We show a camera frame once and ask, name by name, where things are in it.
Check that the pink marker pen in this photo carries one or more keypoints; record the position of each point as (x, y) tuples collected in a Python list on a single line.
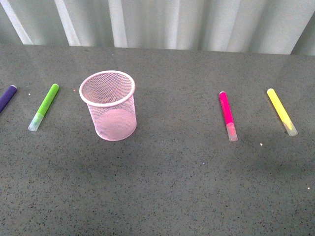
[(228, 118)]

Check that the purple marker pen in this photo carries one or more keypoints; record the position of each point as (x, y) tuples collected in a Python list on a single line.
[(7, 96)]

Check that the pink mesh pen cup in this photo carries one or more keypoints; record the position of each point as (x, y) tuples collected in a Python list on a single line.
[(109, 97)]

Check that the green marker pen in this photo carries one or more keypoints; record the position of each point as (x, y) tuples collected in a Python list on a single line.
[(44, 107)]

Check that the yellow marker pen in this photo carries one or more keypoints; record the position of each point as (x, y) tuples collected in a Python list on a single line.
[(282, 113)]

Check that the white pleated curtain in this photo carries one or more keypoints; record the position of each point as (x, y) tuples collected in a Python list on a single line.
[(247, 26)]

